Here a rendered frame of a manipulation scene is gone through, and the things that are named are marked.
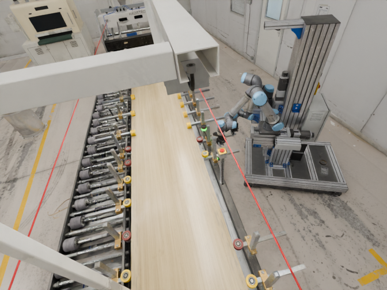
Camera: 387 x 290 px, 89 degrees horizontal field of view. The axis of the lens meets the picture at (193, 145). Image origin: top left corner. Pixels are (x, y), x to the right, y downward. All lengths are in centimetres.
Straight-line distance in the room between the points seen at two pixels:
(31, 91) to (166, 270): 154
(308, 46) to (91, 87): 195
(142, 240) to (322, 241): 207
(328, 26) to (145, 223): 224
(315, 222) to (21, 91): 298
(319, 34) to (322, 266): 231
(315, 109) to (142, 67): 224
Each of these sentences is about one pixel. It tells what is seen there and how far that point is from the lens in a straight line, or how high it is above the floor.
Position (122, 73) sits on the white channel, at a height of 244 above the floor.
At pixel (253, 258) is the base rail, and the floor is 70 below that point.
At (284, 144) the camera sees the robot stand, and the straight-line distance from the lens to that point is 236.
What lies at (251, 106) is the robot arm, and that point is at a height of 125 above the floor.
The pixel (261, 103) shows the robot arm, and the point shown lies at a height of 152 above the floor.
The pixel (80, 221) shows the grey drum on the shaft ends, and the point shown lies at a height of 83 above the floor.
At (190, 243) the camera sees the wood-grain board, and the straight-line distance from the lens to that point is 176.
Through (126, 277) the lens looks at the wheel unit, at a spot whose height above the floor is 90.
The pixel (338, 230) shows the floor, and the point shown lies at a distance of 311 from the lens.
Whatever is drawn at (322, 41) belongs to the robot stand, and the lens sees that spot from 215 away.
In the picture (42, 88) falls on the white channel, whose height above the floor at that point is 244.
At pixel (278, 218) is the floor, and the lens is 292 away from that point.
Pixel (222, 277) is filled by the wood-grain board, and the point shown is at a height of 90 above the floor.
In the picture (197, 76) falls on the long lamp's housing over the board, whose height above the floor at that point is 234.
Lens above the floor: 257
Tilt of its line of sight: 45 degrees down
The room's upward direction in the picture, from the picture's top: 8 degrees counter-clockwise
